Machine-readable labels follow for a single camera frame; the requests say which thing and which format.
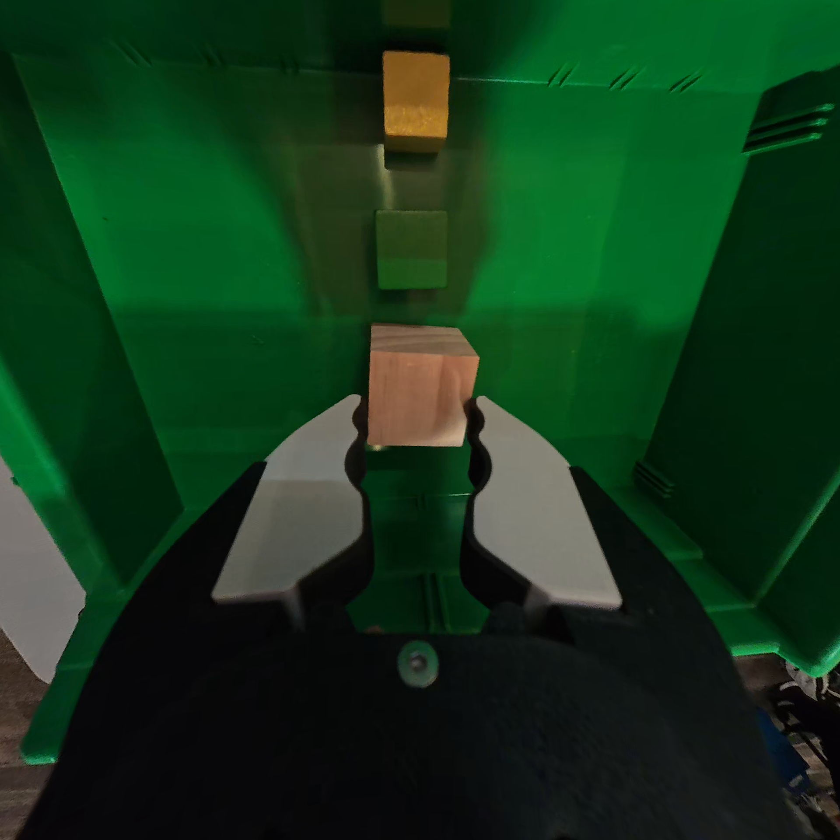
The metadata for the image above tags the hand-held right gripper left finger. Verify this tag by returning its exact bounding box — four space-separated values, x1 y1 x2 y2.
211 395 376 631

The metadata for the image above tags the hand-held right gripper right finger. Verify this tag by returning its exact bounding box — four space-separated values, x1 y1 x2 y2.
459 395 623 629

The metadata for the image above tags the small wooden cube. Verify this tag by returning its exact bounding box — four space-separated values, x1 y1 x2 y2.
366 323 480 448

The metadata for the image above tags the green plastic bin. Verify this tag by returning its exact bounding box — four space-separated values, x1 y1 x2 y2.
0 0 840 765

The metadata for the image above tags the green cube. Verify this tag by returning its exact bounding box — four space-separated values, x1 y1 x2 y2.
375 210 449 290

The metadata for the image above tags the yellow cube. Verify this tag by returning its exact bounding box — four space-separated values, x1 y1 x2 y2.
382 51 452 154

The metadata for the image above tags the dark bag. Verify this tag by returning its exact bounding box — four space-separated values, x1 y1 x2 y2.
735 656 840 815

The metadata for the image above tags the blue object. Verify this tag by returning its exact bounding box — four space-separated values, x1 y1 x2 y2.
755 705 811 798

